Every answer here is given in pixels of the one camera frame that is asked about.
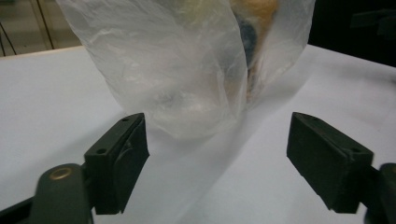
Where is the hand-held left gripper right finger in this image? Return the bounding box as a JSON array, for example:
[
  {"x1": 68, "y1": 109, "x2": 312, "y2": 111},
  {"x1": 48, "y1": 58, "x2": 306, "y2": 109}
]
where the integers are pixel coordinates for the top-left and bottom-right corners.
[{"x1": 286, "y1": 111, "x2": 375, "y2": 215}]

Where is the translucent white plastic bag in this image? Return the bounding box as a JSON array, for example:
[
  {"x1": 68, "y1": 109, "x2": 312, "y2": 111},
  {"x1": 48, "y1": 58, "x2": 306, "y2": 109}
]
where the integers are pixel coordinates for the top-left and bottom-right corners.
[{"x1": 55, "y1": 0, "x2": 317, "y2": 140}]

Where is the orange and blue object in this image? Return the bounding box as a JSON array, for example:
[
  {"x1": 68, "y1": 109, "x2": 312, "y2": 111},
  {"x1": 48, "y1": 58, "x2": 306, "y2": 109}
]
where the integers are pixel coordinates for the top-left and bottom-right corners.
[{"x1": 229, "y1": 0, "x2": 278, "y2": 104}]

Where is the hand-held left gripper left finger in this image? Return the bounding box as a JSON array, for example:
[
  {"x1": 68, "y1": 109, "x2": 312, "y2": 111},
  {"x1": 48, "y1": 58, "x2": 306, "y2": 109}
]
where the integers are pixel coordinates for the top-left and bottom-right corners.
[{"x1": 83, "y1": 112, "x2": 150, "y2": 216}]

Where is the thin black cable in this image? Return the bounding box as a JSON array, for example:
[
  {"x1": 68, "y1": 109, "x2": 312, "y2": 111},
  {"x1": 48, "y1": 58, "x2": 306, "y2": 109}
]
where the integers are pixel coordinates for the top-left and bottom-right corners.
[{"x1": 0, "y1": 21, "x2": 18, "y2": 57}]

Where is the dark equipment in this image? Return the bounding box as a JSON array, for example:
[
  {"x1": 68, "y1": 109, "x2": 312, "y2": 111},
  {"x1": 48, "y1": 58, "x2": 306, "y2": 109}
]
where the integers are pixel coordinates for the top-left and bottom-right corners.
[{"x1": 307, "y1": 0, "x2": 396, "y2": 68}]

